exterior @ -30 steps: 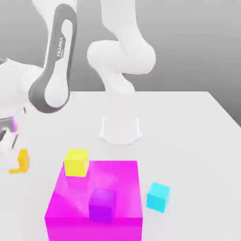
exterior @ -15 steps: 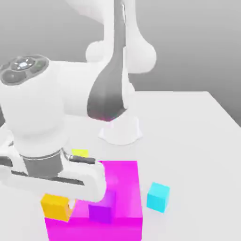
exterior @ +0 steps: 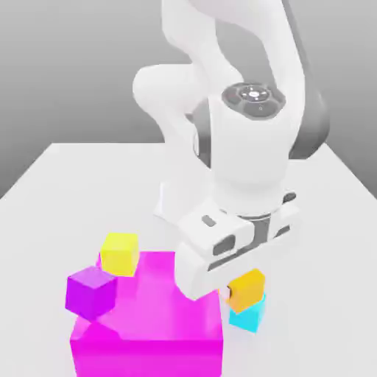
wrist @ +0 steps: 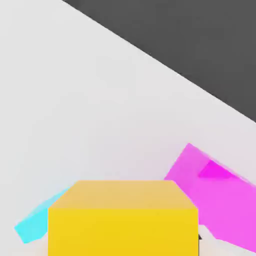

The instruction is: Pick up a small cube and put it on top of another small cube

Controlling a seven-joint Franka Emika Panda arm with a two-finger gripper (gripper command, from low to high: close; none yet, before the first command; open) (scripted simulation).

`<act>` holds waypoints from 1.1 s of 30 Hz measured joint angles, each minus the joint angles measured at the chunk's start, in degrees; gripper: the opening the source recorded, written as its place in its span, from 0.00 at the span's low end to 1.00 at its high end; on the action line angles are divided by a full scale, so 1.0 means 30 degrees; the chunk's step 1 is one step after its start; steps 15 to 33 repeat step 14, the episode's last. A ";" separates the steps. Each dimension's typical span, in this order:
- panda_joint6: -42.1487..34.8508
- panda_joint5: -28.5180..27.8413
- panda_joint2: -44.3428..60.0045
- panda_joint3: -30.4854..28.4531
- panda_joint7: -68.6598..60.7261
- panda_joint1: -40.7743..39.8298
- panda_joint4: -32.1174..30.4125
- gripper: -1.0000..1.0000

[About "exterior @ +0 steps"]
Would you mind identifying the small purple cube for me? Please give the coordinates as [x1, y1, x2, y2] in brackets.
[64, 265, 119, 323]

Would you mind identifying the small orange cube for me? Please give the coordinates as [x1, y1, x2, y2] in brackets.
[228, 268, 266, 314]

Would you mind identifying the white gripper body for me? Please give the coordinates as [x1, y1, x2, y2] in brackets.
[175, 205, 302, 301]

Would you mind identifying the small yellow cube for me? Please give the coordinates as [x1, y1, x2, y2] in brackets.
[99, 232, 140, 278]

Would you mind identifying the large magenta box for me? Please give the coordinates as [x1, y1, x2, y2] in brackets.
[69, 250, 224, 377]

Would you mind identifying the small cyan cube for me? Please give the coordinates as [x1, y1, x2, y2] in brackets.
[228, 292, 268, 334]

